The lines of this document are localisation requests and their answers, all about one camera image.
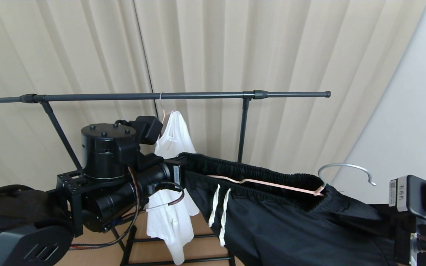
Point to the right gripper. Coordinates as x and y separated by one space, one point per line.
405 244

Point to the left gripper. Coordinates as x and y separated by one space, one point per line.
124 199

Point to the white printed t-shirt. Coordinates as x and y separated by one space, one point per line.
172 221

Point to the pink clothes hanger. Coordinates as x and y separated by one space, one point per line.
272 183
164 114

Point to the black garment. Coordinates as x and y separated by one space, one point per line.
290 229

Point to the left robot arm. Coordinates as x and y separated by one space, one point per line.
20 221

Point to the black clothes rack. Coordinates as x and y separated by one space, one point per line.
105 96

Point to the beige curtain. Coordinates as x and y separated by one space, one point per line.
235 44

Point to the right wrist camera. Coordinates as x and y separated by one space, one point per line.
420 199

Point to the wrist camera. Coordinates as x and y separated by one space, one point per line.
420 199
146 129

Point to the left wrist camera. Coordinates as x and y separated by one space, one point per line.
146 129

